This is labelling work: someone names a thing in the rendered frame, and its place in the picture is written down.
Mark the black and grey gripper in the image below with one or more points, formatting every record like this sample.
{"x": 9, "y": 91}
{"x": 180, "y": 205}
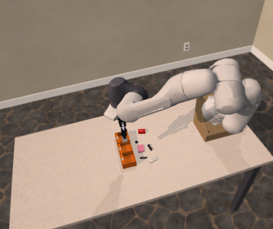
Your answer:
{"x": 123, "y": 130}

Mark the orange three-compartment bin rack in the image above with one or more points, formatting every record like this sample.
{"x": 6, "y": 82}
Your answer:
{"x": 125, "y": 151}

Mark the white domino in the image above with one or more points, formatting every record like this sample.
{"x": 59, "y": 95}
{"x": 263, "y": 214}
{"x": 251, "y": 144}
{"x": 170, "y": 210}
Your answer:
{"x": 152, "y": 159}

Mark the red nine-volt battery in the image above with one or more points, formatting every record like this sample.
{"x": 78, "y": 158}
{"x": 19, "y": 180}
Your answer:
{"x": 141, "y": 131}

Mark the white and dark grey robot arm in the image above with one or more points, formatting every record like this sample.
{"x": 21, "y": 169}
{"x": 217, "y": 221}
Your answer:
{"x": 224, "y": 79}

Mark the pink square pad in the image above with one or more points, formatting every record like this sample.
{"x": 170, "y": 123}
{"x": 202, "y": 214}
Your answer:
{"x": 140, "y": 148}

